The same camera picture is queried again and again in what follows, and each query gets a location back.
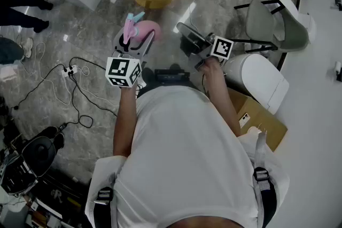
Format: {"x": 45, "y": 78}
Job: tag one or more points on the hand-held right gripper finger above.
{"x": 191, "y": 46}
{"x": 188, "y": 30}

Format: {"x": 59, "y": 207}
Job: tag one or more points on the black wall paper holder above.
{"x": 338, "y": 4}

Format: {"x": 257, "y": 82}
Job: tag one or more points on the white power strip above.
{"x": 70, "y": 70}

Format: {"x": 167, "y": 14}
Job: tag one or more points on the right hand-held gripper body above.
{"x": 221, "y": 48}

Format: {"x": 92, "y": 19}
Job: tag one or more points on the grey chair black frame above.
{"x": 267, "y": 21}

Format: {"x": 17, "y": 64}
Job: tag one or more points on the pink pump bottle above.
{"x": 149, "y": 30}

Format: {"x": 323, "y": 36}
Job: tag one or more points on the person's right forearm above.
{"x": 220, "y": 88}

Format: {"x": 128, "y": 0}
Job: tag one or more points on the flat cardboard box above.
{"x": 264, "y": 120}

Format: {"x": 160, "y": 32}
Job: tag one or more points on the open black equipment case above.
{"x": 16, "y": 176}

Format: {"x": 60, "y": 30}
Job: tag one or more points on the person's white shoe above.
{"x": 141, "y": 85}

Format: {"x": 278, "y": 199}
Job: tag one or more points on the black box device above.
{"x": 171, "y": 75}

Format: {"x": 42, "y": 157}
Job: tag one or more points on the white paper roll holder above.
{"x": 338, "y": 68}

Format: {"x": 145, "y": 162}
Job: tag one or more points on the black round bag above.
{"x": 40, "y": 150}

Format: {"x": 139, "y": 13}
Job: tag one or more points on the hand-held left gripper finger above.
{"x": 148, "y": 44}
{"x": 119, "y": 40}

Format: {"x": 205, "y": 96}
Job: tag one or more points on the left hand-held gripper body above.
{"x": 121, "y": 70}

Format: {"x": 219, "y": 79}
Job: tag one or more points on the white toilet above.
{"x": 288, "y": 2}

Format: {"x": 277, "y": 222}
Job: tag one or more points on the person's left forearm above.
{"x": 124, "y": 120}

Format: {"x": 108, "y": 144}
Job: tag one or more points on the person's white shirt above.
{"x": 181, "y": 155}

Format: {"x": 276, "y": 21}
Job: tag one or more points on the white toilet closed lid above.
{"x": 256, "y": 77}

